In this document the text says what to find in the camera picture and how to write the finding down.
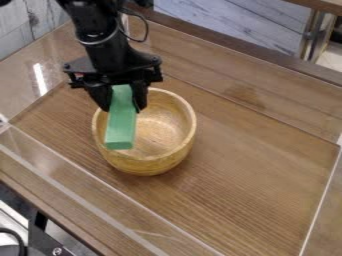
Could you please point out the black table leg bracket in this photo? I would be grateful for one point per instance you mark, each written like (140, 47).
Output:
(42, 244)

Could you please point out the clear acrylic front barrier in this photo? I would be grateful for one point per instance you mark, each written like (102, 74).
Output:
(115, 225)

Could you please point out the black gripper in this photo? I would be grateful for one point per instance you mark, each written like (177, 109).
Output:
(113, 61)

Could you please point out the green rectangular stick block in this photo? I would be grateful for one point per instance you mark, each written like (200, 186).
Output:
(122, 119)

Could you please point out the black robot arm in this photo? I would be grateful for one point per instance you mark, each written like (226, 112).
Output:
(97, 19)

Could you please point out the metal chair frame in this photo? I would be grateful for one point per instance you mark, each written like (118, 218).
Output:
(317, 34)

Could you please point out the brown wooden bowl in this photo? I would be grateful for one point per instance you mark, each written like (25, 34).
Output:
(166, 129)

